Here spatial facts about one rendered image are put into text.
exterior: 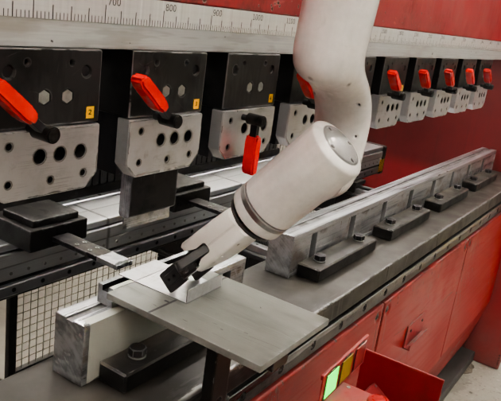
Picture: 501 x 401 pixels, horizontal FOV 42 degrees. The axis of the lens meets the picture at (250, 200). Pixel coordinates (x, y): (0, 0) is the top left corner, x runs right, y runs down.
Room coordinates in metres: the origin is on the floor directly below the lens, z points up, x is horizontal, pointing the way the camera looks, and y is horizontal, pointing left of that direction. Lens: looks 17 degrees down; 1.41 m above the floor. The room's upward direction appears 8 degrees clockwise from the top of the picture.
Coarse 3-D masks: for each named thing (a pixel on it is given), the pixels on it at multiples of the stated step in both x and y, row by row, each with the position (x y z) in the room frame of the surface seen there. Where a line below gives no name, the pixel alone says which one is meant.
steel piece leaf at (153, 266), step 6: (144, 264) 0.94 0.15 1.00; (150, 264) 0.94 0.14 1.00; (156, 264) 0.95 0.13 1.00; (162, 264) 0.95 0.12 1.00; (132, 270) 0.91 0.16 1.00; (138, 270) 0.92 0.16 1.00; (144, 270) 0.92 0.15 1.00; (150, 270) 0.92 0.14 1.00; (156, 270) 0.93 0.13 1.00; (126, 276) 0.89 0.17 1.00; (132, 276) 0.89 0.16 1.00; (138, 276) 0.89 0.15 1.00; (144, 276) 0.90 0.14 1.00
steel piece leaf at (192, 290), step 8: (160, 272) 0.92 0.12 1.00; (144, 280) 0.88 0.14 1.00; (152, 280) 0.89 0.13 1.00; (160, 280) 0.89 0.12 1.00; (192, 280) 0.91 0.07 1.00; (200, 280) 0.91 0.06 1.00; (208, 280) 0.87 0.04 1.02; (216, 280) 0.89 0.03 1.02; (152, 288) 0.86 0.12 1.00; (160, 288) 0.86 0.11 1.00; (184, 288) 0.88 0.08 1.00; (192, 288) 0.84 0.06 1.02; (200, 288) 0.86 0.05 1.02; (208, 288) 0.87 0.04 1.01; (216, 288) 0.89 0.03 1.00; (176, 296) 0.85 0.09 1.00; (184, 296) 0.85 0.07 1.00; (192, 296) 0.84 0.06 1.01; (200, 296) 0.86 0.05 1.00
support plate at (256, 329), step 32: (128, 288) 0.85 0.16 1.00; (224, 288) 0.90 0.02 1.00; (160, 320) 0.78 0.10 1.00; (192, 320) 0.78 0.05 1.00; (224, 320) 0.80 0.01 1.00; (256, 320) 0.81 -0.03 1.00; (288, 320) 0.82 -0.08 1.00; (320, 320) 0.84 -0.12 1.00; (224, 352) 0.72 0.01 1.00; (256, 352) 0.72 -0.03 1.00; (288, 352) 0.75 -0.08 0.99
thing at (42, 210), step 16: (16, 208) 1.02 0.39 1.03; (32, 208) 1.03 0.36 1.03; (48, 208) 1.04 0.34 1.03; (64, 208) 1.06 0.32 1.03; (0, 224) 1.00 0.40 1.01; (16, 224) 0.98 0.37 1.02; (32, 224) 0.98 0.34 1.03; (48, 224) 1.00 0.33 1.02; (64, 224) 1.02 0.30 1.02; (80, 224) 1.05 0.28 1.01; (16, 240) 0.98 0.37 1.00; (32, 240) 0.96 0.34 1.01; (48, 240) 0.99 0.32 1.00; (64, 240) 0.99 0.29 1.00; (80, 240) 1.00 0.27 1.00; (96, 256) 0.94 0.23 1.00; (112, 256) 0.95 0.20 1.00
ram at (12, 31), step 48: (192, 0) 0.90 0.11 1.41; (240, 0) 0.99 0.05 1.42; (288, 0) 1.11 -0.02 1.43; (384, 0) 1.44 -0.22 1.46; (432, 0) 1.68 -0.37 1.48; (480, 0) 2.04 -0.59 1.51; (96, 48) 0.76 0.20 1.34; (144, 48) 0.83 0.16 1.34; (192, 48) 0.91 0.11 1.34; (240, 48) 1.01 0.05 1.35; (288, 48) 1.13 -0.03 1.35; (384, 48) 1.48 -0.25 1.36; (432, 48) 1.75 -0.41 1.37
